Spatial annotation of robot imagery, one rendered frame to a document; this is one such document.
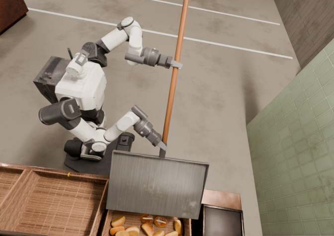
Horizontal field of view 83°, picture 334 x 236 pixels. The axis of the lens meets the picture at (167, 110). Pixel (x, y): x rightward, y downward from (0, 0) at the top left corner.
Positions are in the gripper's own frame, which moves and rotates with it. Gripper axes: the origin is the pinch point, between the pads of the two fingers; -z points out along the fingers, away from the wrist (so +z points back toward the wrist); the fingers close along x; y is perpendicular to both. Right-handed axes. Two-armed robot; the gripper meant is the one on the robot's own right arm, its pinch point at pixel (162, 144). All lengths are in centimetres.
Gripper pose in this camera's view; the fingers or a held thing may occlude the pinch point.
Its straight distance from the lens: 108.1
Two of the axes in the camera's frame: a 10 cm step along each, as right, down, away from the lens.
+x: -0.5, -1.2, 9.9
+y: -6.9, 7.2, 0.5
